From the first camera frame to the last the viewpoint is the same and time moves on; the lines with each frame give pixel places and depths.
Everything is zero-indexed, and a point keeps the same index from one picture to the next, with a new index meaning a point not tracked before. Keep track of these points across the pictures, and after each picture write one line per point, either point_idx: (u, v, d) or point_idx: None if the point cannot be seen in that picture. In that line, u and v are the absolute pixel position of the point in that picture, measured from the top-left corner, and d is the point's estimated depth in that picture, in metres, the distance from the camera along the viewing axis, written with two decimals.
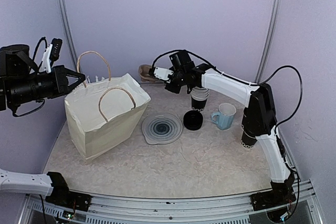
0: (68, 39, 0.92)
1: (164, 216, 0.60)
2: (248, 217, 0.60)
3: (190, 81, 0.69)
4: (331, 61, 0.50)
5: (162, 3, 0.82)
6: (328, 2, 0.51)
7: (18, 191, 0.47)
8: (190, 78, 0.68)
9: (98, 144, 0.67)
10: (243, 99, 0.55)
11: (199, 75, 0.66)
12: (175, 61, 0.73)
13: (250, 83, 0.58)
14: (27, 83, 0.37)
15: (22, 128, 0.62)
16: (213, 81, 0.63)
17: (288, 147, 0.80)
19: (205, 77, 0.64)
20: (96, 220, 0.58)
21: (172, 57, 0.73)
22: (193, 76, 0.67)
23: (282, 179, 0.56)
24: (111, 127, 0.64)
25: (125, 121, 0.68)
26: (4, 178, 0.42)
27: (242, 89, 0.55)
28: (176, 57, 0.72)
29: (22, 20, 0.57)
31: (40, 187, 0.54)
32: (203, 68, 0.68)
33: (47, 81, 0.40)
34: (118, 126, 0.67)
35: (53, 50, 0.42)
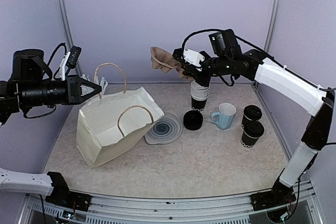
0: (68, 39, 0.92)
1: (164, 216, 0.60)
2: (248, 217, 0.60)
3: (241, 72, 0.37)
4: (331, 60, 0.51)
5: (163, 3, 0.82)
6: (327, 2, 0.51)
7: (18, 190, 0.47)
8: (241, 67, 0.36)
9: (106, 156, 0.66)
10: (312, 108, 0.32)
11: (254, 63, 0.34)
12: (213, 43, 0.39)
13: (319, 87, 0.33)
14: (38, 88, 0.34)
15: (22, 128, 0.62)
16: (275, 77, 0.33)
17: (288, 147, 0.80)
19: (261, 68, 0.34)
20: (97, 220, 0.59)
21: (212, 35, 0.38)
22: (247, 64, 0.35)
23: (290, 182, 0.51)
24: (120, 142, 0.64)
25: (135, 137, 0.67)
26: (4, 178, 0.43)
27: (311, 93, 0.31)
28: (219, 39, 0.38)
29: (22, 20, 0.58)
31: (40, 187, 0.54)
32: (256, 53, 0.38)
33: (59, 87, 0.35)
34: (127, 141, 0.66)
35: (70, 57, 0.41)
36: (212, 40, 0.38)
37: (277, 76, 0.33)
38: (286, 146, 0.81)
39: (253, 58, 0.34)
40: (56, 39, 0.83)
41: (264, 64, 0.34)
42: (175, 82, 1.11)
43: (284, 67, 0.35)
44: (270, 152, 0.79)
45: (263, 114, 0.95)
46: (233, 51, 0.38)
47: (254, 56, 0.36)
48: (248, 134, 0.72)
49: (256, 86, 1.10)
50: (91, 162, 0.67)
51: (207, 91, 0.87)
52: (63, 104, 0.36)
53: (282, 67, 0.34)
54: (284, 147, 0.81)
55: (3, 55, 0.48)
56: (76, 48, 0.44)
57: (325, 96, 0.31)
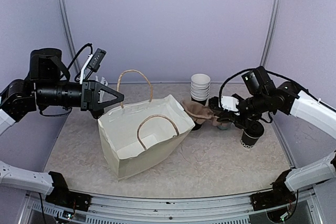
0: (68, 39, 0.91)
1: (164, 216, 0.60)
2: (248, 217, 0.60)
3: (279, 106, 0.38)
4: (331, 61, 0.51)
5: (162, 3, 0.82)
6: (327, 3, 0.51)
7: (18, 186, 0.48)
8: (276, 101, 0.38)
9: (130, 169, 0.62)
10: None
11: (290, 98, 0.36)
12: (248, 83, 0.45)
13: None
14: (54, 88, 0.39)
15: (23, 127, 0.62)
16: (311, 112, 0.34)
17: (288, 147, 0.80)
19: (296, 102, 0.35)
20: (96, 220, 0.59)
21: (245, 75, 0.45)
22: (282, 98, 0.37)
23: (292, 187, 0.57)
24: (147, 155, 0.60)
25: (163, 148, 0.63)
26: (5, 172, 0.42)
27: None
28: (252, 77, 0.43)
29: (22, 20, 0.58)
31: (41, 185, 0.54)
32: (292, 85, 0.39)
33: (75, 91, 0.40)
34: (154, 153, 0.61)
35: (92, 61, 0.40)
36: (246, 80, 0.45)
37: (311, 110, 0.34)
38: (286, 146, 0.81)
39: (288, 93, 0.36)
40: (56, 39, 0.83)
41: (300, 98, 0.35)
42: (175, 82, 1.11)
43: (318, 100, 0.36)
44: (270, 152, 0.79)
45: (264, 115, 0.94)
46: (268, 87, 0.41)
47: (291, 91, 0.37)
48: (248, 134, 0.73)
49: None
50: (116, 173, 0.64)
51: (207, 91, 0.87)
52: (75, 105, 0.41)
53: (316, 100, 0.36)
54: (284, 147, 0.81)
55: (3, 55, 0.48)
56: (101, 51, 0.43)
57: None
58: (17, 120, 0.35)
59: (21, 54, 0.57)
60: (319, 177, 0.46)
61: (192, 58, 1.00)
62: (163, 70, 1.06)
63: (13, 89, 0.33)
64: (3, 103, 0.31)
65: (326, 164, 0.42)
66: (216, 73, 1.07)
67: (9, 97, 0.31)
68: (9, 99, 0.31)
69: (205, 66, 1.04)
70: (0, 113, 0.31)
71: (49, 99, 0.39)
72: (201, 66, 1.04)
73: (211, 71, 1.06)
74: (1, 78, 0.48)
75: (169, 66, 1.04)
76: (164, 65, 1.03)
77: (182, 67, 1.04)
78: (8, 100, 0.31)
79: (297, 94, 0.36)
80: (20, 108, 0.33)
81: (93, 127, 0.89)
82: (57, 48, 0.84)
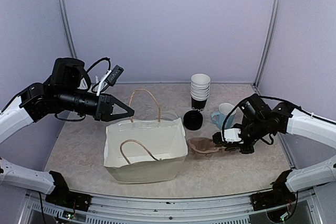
0: (69, 39, 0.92)
1: (164, 216, 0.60)
2: (248, 217, 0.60)
3: (274, 127, 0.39)
4: (331, 62, 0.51)
5: (162, 3, 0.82)
6: (327, 3, 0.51)
7: (20, 185, 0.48)
8: (272, 122, 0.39)
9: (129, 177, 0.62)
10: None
11: (284, 117, 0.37)
12: (245, 110, 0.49)
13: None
14: (73, 95, 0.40)
15: (25, 126, 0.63)
16: (306, 126, 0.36)
17: (288, 147, 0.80)
19: (292, 121, 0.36)
20: (96, 220, 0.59)
21: (242, 105, 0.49)
22: (277, 120, 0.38)
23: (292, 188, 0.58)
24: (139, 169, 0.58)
25: (160, 169, 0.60)
26: (8, 169, 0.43)
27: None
28: (248, 106, 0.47)
29: (22, 20, 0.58)
31: (43, 184, 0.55)
32: (285, 105, 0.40)
33: (92, 100, 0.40)
34: (148, 170, 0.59)
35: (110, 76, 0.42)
36: (243, 108, 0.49)
37: (307, 125, 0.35)
38: (286, 146, 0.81)
39: (281, 114, 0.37)
40: (56, 39, 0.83)
41: (294, 116, 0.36)
42: (175, 82, 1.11)
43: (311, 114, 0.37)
44: (270, 152, 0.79)
45: None
46: (264, 113, 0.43)
47: (283, 110, 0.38)
48: (243, 152, 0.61)
49: (256, 86, 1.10)
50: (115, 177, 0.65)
51: (207, 91, 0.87)
52: (90, 113, 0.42)
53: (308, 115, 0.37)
54: (284, 147, 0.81)
55: (3, 55, 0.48)
56: (119, 67, 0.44)
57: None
58: (35, 120, 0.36)
59: (21, 54, 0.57)
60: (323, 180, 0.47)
61: (192, 58, 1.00)
62: (163, 70, 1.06)
63: (35, 91, 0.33)
64: (25, 103, 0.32)
65: (329, 168, 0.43)
66: (216, 73, 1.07)
67: (32, 98, 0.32)
68: (33, 99, 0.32)
69: (205, 66, 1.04)
70: (21, 111, 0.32)
71: (66, 105, 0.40)
72: (201, 66, 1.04)
73: (211, 71, 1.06)
74: (2, 78, 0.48)
75: (169, 66, 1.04)
76: (164, 65, 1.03)
77: (182, 67, 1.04)
78: (31, 101, 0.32)
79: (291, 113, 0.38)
80: (41, 108, 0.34)
81: (93, 127, 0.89)
82: (57, 48, 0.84)
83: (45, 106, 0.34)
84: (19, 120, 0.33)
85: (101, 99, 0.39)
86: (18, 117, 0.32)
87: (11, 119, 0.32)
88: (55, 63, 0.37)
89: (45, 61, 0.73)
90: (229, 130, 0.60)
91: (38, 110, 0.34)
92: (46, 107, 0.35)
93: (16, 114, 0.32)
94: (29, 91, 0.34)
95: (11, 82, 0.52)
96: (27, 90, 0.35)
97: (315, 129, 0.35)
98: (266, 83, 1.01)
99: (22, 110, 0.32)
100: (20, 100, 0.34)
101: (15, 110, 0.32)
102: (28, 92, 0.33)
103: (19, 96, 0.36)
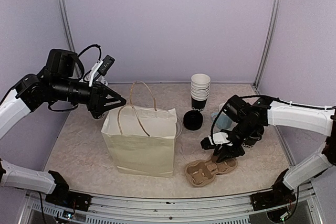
0: (69, 39, 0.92)
1: (164, 216, 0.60)
2: (248, 217, 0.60)
3: (255, 120, 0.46)
4: (331, 61, 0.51)
5: (161, 3, 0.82)
6: (328, 3, 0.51)
7: (20, 186, 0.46)
8: (253, 116, 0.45)
9: (126, 158, 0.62)
10: (325, 130, 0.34)
11: (264, 110, 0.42)
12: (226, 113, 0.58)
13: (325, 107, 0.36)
14: (67, 86, 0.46)
15: (22, 127, 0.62)
16: (283, 115, 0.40)
17: (288, 147, 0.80)
19: (269, 112, 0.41)
20: (96, 220, 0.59)
21: (223, 107, 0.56)
22: (258, 114, 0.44)
23: (290, 187, 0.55)
24: (131, 147, 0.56)
25: (153, 150, 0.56)
26: (10, 170, 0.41)
27: (321, 118, 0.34)
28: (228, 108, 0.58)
29: (22, 20, 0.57)
31: (44, 183, 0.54)
32: (263, 99, 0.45)
33: (85, 90, 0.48)
34: (141, 150, 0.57)
35: (102, 66, 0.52)
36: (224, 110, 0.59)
37: (285, 114, 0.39)
38: (286, 146, 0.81)
39: (260, 106, 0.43)
40: (56, 39, 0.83)
41: (271, 107, 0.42)
42: (175, 82, 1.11)
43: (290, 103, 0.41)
44: (270, 152, 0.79)
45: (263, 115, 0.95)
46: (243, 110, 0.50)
47: (262, 104, 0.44)
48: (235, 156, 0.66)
49: (256, 86, 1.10)
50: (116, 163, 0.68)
51: (207, 91, 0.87)
52: (83, 101, 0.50)
53: (287, 104, 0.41)
54: (284, 147, 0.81)
55: (3, 55, 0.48)
56: (110, 58, 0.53)
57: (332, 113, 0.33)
58: (32, 110, 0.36)
59: (20, 54, 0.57)
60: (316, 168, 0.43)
61: (192, 58, 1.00)
62: (163, 70, 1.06)
63: (29, 80, 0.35)
64: (22, 92, 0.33)
65: (318, 156, 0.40)
66: (216, 73, 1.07)
67: (27, 86, 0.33)
68: (29, 88, 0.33)
69: (206, 65, 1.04)
70: (19, 102, 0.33)
71: (60, 95, 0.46)
72: (201, 66, 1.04)
73: (211, 71, 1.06)
74: (3, 78, 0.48)
75: (169, 66, 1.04)
76: (164, 65, 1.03)
77: (182, 67, 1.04)
78: (28, 89, 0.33)
79: (269, 105, 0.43)
80: (37, 98, 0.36)
81: (93, 127, 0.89)
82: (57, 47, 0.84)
83: (40, 94, 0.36)
84: (16, 112, 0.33)
85: (94, 89, 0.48)
86: (16, 108, 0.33)
87: (9, 112, 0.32)
88: (50, 53, 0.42)
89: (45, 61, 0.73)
90: (218, 134, 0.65)
91: (32, 100, 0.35)
92: (41, 95, 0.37)
93: (13, 105, 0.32)
94: (22, 82, 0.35)
95: (11, 82, 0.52)
96: (19, 82, 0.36)
97: (290, 116, 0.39)
98: (266, 83, 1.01)
99: (19, 100, 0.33)
100: (14, 93, 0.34)
101: (11, 102, 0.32)
102: (22, 83, 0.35)
103: (11, 91, 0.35)
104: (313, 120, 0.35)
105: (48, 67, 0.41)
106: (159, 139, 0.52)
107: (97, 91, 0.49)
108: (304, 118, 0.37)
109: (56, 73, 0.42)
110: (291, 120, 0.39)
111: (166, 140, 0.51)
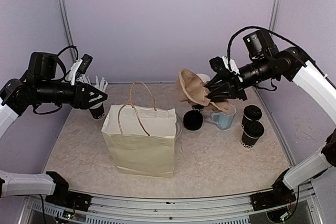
0: (69, 39, 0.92)
1: (164, 216, 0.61)
2: (248, 217, 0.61)
3: (282, 70, 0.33)
4: (331, 60, 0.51)
5: (162, 2, 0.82)
6: (328, 2, 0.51)
7: (22, 192, 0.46)
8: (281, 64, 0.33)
9: (126, 157, 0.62)
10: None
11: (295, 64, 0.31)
12: (249, 45, 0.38)
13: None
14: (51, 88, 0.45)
15: (21, 128, 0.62)
16: (312, 82, 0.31)
17: (288, 147, 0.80)
19: (303, 71, 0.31)
20: (96, 220, 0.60)
21: (247, 37, 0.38)
22: (289, 62, 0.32)
23: (290, 186, 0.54)
24: (132, 146, 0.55)
25: (153, 150, 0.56)
26: (8, 178, 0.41)
27: None
28: (254, 41, 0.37)
29: (22, 20, 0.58)
31: (45, 183, 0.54)
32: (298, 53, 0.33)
33: (69, 89, 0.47)
34: (140, 150, 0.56)
35: (82, 65, 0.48)
36: (248, 42, 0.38)
37: (314, 81, 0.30)
38: (286, 146, 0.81)
39: (295, 57, 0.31)
40: (56, 39, 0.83)
41: (307, 67, 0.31)
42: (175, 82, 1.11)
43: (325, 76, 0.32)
44: (271, 152, 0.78)
45: (264, 114, 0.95)
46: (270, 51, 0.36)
47: (298, 56, 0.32)
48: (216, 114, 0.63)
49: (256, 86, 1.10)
50: (116, 163, 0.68)
51: None
52: (68, 101, 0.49)
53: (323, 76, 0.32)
54: (284, 147, 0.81)
55: (3, 55, 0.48)
56: (88, 56, 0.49)
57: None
58: (19, 114, 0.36)
59: (21, 53, 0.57)
60: (316, 168, 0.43)
61: (192, 58, 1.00)
62: (163, 70, 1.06)
63: (13, 85, 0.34)
64: (7, 98, 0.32)
65: (319, 157, 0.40)
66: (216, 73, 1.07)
67: (12, 91, 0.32)
68: (13, 92, 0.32)
69: (206, 65, 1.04)
70: (5, 108, 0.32)
71: (45, 97, 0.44)
72: (201, 66, 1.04)
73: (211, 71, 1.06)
74: (2, 78, 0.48)
75: (169, 66, 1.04)
76: (165, 65, 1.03)
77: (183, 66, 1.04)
78: (12, 94, 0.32)
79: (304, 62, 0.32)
80: (22, 101, 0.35)
81: (93, 127, 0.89)
82: (56, 47, 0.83)
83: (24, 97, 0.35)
84: (4, 119, 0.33)
85: (77, 87, 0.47)
86: (3, 115, 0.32)
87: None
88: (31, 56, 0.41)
89: None
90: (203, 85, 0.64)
91: (19, 104, 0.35)
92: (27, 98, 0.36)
93: (0, 112, 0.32)
94: (6, 88, 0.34)
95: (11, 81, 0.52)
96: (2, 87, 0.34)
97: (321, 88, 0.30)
98: (266, 83, 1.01)
99: (6, 107, 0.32)
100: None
101: None
102: (6, 89, 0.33)
103: None
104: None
105: (30, 71, 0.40)
106: (159, 139, 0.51)
107: (81, 89, 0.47)
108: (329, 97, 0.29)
109: (40, 75, 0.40)
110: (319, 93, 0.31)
111: (166, 140, 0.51)
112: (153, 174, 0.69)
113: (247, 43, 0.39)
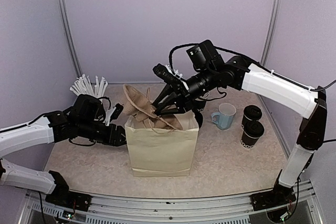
0: (69, 39, 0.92)
1: (164, 216, 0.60)
2: (248, 217, 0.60)
3: (228, 82, 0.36)
4: (329, 59, 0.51)
5: (162, 2, 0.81)
6: (327, 2, 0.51)
7: (21, 185, 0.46)
8: (226, 76, 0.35)
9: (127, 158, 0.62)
10: (300, 107, 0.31)
11: (239, 72, 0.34)
12: (193, 57, 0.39)
13: (311, 88, 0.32)
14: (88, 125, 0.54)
15: None
16: (262, 84, 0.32)
17: (288, 147, 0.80)
19: (248, 76, 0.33)
20: (96, 220, 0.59)
21: (191, 50, 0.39)
22: (232, 74, 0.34)
23: (291, 183, 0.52)
24: (146, 143, 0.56)
25: (167, 147, 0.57)
26: (10, 169, 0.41)
27: (302, 97, 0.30)
28: (198, 52, 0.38)
29: (22, 21, 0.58)
31: (45, 181, 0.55)
32: (241, 60, 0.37)
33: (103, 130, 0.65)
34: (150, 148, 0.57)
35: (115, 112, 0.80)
36: (191, 54, 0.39)
37: (265, 82, 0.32)
38: (286, 145, 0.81)
39: (237, 67, 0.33)
40: (57, 40, 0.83)
41: (250, 71, 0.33)
42: None
43: (271, 72, 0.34)
44: (270, 152, 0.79)
45: (264, 114, 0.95)
46: (214, 62, 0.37)
47: (240, 64, 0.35)
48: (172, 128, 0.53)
49: None
50: None
51: None
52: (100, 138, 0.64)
53: (269, 72, 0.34)
54: (284, 147, 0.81)
55: (3, 55, 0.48)
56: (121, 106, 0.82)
57: (316, 96, 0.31)
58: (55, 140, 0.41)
59: (21, 54, 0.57)
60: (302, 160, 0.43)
61: None
62: None
63: (61, 117, 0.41)
64: (55, 123, 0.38)
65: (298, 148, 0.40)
66: None
67: (60, 123, 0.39)
68: (62, 124, 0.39)
69: None
70: (49, 130, 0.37)
71: (83, 132, 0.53)
72: None
73: None
74: (3, 78, 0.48)
75: None
76: None
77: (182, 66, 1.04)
78: (61, 124, 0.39)
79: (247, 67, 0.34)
80: (65, 132, 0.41)
81: None
82: (56, 47, 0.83)
83: (68, 129, 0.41)
84: (41, 136, 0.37)
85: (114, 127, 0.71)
86: (42, 134, 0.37)
87: (37, 134, 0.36)
88: (78, 98, 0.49)
89: (43, 60, 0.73)
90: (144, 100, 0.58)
91: (61, 134, 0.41)
92: (69, 130, 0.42)
93: (42, 130, 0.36)
94: (55, 116, 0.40)
95: (11, 81, 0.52)
96: (52, 113, 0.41)
97: (269, 86, 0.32)
98: None
99: (49, 129, 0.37)
100: (45, 120, 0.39)
101: (41, 128, 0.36)
102: (54, 117, 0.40)
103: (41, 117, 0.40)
104: (295, 97, 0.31)
105: (75, 108, 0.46)
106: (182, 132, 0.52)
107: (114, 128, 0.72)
108: (285, 92, 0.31)
109: (82, 114, 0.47)
110: (270, 92, 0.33)
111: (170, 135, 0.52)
112: (153, 174, 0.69)
113: (190, 55, 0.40)
